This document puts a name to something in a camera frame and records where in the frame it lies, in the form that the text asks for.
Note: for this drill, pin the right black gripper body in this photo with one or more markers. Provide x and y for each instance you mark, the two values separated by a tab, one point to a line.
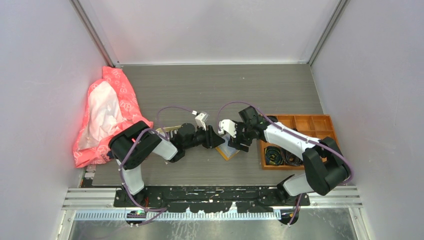
243	136

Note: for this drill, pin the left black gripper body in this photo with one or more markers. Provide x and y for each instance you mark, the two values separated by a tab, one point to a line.
200	136

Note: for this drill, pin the orange leather card holder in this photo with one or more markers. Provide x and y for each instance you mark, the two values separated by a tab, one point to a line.
227	152

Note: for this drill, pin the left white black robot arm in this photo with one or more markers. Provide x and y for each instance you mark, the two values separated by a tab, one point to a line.
133	145

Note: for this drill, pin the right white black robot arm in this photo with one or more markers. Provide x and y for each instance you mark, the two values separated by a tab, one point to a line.
324	165

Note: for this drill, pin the beige oval card tray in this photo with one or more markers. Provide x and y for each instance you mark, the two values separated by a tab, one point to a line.
164	130

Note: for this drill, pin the rolled dark belt left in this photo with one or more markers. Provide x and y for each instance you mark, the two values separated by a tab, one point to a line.
273	156

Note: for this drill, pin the rolled dark belt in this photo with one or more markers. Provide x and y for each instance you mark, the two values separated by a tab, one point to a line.
273	156
290	159

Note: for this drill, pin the orange wooden compartment tray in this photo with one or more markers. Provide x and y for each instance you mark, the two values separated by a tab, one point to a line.
313	126

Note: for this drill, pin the rolled dark belt right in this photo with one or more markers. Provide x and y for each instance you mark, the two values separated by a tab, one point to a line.
290	159

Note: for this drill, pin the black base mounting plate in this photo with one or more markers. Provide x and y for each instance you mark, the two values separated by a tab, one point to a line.
211	199

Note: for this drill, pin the pink white crumpled cloth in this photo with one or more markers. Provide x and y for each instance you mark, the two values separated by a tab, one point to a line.
111	108

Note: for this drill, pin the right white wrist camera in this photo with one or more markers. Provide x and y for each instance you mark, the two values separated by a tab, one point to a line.
227	126

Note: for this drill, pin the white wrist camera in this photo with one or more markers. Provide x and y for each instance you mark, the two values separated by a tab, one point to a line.
227	126
201	119

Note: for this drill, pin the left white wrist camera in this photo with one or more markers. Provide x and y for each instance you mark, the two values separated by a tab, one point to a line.
201	119

